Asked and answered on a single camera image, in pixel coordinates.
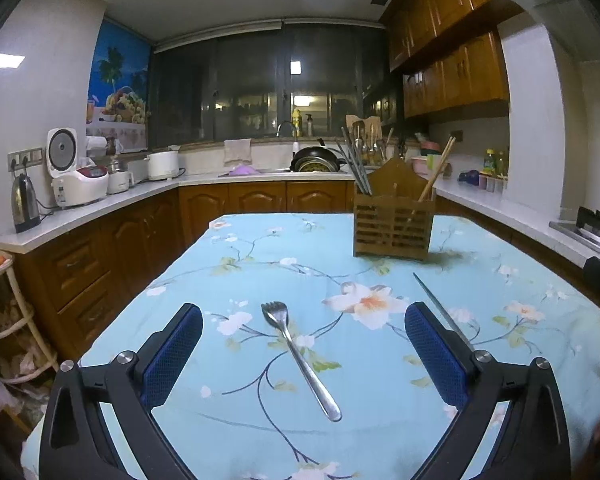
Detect wooden utensil holder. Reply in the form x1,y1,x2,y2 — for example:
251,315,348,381
352,156,437,262

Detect row of spice jars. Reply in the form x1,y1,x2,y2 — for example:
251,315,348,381
478,174,509,194

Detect beige hanging towel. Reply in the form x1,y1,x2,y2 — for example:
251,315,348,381
223,138,254,165

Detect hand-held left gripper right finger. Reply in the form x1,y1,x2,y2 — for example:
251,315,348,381
404,301,572,480

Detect metal fork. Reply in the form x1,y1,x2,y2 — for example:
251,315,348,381
260,301,343,423

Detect cutlery drying rack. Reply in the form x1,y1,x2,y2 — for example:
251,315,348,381
340,115,396,169

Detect wooden wall cabinets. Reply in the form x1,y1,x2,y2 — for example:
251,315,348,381
380,0,546,121

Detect dark sliding window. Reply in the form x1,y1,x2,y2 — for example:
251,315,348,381
147,22,401,144

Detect wooden chopstick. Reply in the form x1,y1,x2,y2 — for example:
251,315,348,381
422,137,457,203
418,136,454,202

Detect wooden base cabinets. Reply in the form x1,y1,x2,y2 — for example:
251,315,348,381
10,180,586,361

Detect white electric pot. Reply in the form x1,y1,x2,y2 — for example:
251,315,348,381
144,149,181,182

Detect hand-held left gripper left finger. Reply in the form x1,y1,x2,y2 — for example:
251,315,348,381
39,302,204,480

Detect pink and green containers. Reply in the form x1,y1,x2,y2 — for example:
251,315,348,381
412,132,454,179

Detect patterned dish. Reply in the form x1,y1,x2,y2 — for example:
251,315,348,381
298,156,331,174

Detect tropical fruit wall poster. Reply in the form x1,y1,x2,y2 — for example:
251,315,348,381
86,20,154,154

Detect white rice cooker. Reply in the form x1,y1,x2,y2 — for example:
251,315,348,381
46,127,110,210

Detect steel electric kettle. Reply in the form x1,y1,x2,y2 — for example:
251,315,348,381
11,174,42,234

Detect black gas stove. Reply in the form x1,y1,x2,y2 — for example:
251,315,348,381
549,206,600,256

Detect blue floral tablecloth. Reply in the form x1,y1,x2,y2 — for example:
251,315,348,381
20,212,600,480

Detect wall socket strip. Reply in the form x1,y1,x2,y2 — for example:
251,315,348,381
7,147,46,169

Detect black wok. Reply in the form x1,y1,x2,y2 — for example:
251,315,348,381
290,139,349,174

